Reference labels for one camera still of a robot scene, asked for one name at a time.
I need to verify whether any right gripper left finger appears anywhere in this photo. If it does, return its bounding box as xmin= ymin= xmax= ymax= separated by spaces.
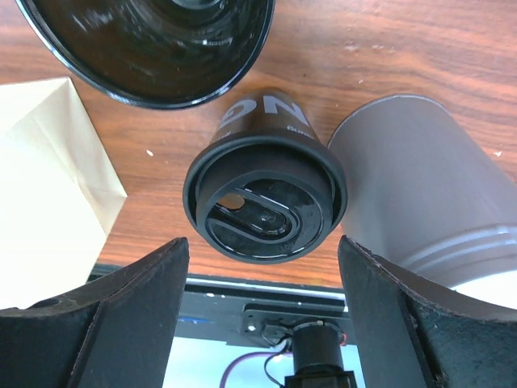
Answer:
xmin=1 ymin=238 xmax=189 ymax=387

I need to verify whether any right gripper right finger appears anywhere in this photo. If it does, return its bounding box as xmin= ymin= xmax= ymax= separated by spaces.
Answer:
xmin=338 ymin=236 xmax=516 ymax=387

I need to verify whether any brown paper bag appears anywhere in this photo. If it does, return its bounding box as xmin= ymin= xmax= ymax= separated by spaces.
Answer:
xmin=1 ymin=77 xmax=127 ymax=309

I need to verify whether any black coffee cup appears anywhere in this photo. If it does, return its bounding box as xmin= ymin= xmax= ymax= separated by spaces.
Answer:
xmin=18 ymin=0 xmax=275 ymax=110
xmin=210 ymin=88 xmax=319 ymax=144

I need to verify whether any grey cup of stirrers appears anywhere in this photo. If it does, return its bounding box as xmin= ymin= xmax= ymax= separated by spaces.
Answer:
xmin=328 ymin=95 xmax=516 ymax=308

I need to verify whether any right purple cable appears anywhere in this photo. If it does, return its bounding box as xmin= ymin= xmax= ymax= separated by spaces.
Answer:
xmin=220 ymin=351 xmax=292 ymax=388

